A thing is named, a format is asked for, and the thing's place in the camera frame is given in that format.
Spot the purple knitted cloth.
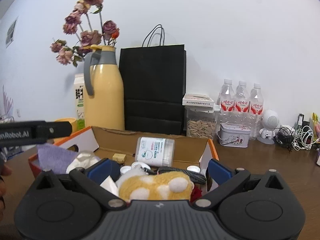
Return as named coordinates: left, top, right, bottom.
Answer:
left=36, top=144, right=78, bottom=174

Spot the small yellow block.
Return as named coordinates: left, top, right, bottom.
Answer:
left=112, top=153, right=126, bottom=163

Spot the grey braided cable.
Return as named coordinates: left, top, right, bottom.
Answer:
left=157, top=166, right=207, bottom=185

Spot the white jar lid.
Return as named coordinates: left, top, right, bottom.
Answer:
left=187, top=165, right=201, bottom=173

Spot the red artificial rose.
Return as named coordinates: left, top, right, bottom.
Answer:
left=190, top=186, right=202, bottom=203

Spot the white cloth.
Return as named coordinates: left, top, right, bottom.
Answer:
left=66, top=151, right=101, bottom=174

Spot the white and yellow plush toy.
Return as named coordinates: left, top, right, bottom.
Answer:
left=116, top=169, right=194, bottom=202

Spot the white tissue pack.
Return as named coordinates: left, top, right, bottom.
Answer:
left=135, top=137, right=175, bottom=167

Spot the navy blue pouch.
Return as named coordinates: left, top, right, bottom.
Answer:
left=110, top=160, right=123, bottom=180

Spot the person left hand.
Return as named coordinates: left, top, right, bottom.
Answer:
left=0, top=159, right=12, bottom=221

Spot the white round lid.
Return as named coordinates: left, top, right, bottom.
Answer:
left=120, top=165, right=131, bottom=175

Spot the small grey tin box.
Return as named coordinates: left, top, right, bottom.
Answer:
left=217, top=123, right=251, bottom=148

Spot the small round white tin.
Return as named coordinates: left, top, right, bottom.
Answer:
left=131, top=161, right=151, bottom=172

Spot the red cardboard box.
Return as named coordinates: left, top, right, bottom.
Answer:
left=28, top=125, right=220, bottom=193

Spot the yellow ceramic mug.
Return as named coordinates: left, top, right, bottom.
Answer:
left=53, top=117, right=78, bottom=144

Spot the white robot figurine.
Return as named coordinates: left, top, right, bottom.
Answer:
left=257, top=110, right=279, bottom=145

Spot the left water bottle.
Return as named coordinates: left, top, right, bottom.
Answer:
left=217, top=79, right=235, bottom=125

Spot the water bottle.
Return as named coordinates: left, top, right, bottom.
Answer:
left=217, top=79, right=235, bottom=125
left=234, top=81, right=250, bottom=126
left=249, top=83, right=264, bottom=140

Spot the clear snack container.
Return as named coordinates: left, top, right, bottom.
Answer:
left=185, top=106, right=220, bottom=139

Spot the right water bottle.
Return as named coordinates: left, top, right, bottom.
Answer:
left=249, top=83, right=264, bottom=140

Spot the middle water bottle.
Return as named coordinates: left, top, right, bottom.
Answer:
left=234, top=81, right=250, bottom=126

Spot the purple tissue box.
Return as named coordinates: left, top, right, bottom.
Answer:
left=316, top=148, right=320, bottom=167

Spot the black charger adapter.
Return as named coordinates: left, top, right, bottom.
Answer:
left=296, top=113, right=310, bottom=129

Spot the white milk carton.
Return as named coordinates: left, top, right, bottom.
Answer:
left=74, top=74, right=86, bottom=130

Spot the white flat box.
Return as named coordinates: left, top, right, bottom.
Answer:
left=182, top=94, right=214, bottom=107

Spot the colourful snack packet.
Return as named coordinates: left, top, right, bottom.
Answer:
left=312, top=113, right=320, bottom=144

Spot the yellow thermos jug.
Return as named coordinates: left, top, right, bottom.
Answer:
left=84, top=44, right=125, bottom=130

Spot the dried pink flower bouquet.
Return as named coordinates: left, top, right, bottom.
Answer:
left=50, top=0, right=120, bottom=67

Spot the black paper bag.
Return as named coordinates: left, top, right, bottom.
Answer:
left=119, top=24, right=187, bottom=135

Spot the black tangled cable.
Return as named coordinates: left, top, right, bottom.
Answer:
left=273, top=126, right=296, bottom=152

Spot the white tangled cable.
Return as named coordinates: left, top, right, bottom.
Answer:
left=291, top=125, right=316, bottom=152

